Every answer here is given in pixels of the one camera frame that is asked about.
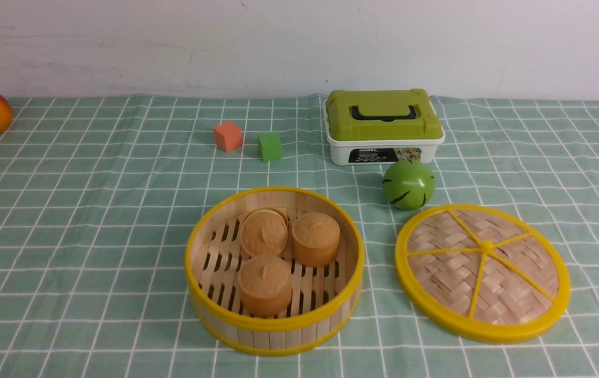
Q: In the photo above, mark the green toy melon ball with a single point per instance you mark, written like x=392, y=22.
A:
x=408, y=184

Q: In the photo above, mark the yellow bamboo steamer basket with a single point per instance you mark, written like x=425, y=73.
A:
x=322, y=298

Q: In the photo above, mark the green checked tablecloth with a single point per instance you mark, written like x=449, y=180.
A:
x=98, y=197

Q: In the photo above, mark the back left brown toy bun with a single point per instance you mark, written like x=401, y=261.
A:
x=265, y=232

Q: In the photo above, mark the front brown toy bun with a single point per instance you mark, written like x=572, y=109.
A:
x=265, y=286

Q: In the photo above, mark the brown toy bun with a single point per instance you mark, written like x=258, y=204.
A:
x=265, y=232
x=315, y=239
x=265, y=286

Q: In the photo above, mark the back right brown toy bun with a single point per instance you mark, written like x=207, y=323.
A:
x=315, y=239

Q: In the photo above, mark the green lidded white storage box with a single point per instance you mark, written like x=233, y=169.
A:
x=381, y=126

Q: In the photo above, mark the yellow woven steamer lid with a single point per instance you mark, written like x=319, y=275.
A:
x=482, y=273

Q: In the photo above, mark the green foam cube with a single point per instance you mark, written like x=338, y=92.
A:
x=269, y=146

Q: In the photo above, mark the orange foam cube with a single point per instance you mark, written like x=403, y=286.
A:
x=228, y=136

